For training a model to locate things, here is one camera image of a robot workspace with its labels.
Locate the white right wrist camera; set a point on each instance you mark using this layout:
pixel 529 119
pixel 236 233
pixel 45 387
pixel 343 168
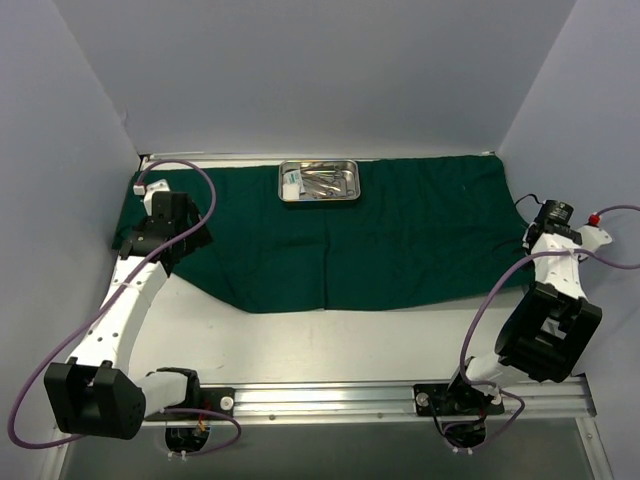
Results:
pixel 593 235

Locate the aluminium front frame rail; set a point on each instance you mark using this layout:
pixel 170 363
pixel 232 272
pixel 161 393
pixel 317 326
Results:
pixel 309 403

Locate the steel surgical forceps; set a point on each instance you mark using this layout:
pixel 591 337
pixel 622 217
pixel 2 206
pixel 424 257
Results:
pixel 322 169

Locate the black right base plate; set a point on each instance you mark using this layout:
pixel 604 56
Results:
pixel 442 399

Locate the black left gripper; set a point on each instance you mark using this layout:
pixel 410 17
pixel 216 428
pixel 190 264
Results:
pixel 185 242

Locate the aluminium back frame rail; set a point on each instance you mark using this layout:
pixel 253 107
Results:
pixel 214 160

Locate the aluminium frame rail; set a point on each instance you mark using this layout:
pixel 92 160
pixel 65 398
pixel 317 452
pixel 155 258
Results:
pixel 214 160
pixel 309 403

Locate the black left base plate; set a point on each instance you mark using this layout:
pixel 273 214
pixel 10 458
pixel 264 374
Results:
pixel 217 399

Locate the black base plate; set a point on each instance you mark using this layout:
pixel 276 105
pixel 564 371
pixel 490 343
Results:
pixel 442 399
pixel 217 399

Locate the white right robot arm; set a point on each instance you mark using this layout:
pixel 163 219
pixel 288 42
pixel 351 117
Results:
pixel 544 337

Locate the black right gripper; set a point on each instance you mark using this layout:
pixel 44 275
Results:
pixel 532 235

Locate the white gauze packet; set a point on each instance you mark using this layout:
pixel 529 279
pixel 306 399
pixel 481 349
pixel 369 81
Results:
pixel 292 185

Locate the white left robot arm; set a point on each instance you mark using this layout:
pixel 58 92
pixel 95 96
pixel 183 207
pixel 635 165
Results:
pixel 91 393

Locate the dark green surgical cloth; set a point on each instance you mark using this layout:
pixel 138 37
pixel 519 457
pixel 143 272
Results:
pixel 423 231

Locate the stainless steel instrument tray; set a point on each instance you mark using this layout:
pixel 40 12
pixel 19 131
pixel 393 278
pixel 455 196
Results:
pixel 350 179

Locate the steel surgical scissors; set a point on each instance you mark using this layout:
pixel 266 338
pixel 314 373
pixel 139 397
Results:
pixel 319 188

